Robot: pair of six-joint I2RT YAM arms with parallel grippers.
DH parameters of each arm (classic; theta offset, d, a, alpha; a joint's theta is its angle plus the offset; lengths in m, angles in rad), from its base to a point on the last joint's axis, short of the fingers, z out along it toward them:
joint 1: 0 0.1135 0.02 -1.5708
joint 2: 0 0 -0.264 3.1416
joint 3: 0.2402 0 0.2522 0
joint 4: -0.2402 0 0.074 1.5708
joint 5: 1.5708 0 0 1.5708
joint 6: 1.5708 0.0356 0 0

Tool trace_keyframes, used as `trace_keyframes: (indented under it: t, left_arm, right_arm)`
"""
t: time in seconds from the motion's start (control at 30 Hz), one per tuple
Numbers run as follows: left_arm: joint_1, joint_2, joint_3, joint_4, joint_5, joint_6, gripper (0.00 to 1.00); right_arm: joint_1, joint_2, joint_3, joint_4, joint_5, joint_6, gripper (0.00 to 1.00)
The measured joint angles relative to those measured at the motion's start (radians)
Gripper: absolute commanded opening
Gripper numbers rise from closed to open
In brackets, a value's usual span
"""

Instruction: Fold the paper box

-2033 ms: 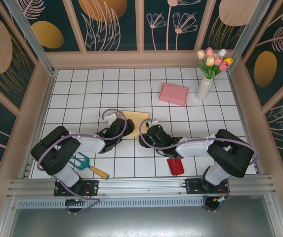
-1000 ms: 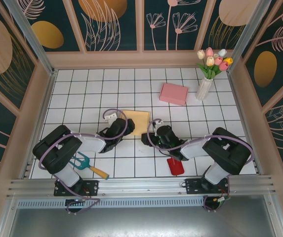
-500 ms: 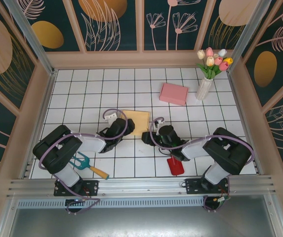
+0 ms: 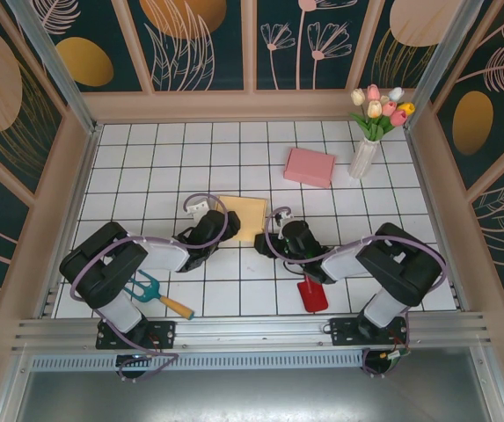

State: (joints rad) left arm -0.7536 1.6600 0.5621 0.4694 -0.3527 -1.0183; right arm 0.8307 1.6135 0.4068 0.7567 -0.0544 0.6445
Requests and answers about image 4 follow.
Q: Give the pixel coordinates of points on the white ribbed vase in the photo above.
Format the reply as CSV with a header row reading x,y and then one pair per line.
x,y
363,160

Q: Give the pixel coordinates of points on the tulip bouquet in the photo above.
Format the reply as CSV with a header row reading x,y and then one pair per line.
x,y
377,110

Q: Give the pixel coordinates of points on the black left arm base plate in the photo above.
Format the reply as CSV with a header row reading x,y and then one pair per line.
x,y
163,332

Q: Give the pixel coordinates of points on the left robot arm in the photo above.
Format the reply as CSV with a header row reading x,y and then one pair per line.
x,y
97,272

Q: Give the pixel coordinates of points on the aluminium mounting rail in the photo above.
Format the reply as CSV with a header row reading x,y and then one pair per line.
x,y
251,329

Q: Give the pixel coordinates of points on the pink paper box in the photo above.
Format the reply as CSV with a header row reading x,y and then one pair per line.
x,y
308,167

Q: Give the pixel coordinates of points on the yellow paper box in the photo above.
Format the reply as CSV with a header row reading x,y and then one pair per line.
x,y
247,215

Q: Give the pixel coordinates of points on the red toy shovel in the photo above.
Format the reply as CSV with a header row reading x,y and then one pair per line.
x,y
313,299

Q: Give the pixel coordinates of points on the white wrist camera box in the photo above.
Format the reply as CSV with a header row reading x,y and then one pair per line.
x,y
196,206
284,216

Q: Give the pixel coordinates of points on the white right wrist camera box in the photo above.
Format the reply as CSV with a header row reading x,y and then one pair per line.
x,y
284,216

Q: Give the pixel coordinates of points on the aluminium frame post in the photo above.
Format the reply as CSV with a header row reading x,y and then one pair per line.
x,y
58,74
440,57

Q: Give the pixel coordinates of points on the teal garden fork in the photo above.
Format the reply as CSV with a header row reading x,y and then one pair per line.
x,y
177,307

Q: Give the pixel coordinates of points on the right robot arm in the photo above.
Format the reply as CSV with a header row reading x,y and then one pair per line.
x,y
401,264

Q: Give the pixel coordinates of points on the grey metal sheet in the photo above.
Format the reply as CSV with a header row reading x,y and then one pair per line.
x,y
251,395

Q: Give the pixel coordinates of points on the aluminium side rail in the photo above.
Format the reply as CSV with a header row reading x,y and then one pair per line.
x,y
72,215
437,220

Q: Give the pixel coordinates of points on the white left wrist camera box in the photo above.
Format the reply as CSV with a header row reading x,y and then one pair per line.
x,y
196,206

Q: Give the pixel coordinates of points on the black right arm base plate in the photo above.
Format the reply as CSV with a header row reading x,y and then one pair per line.
x,y
344,332

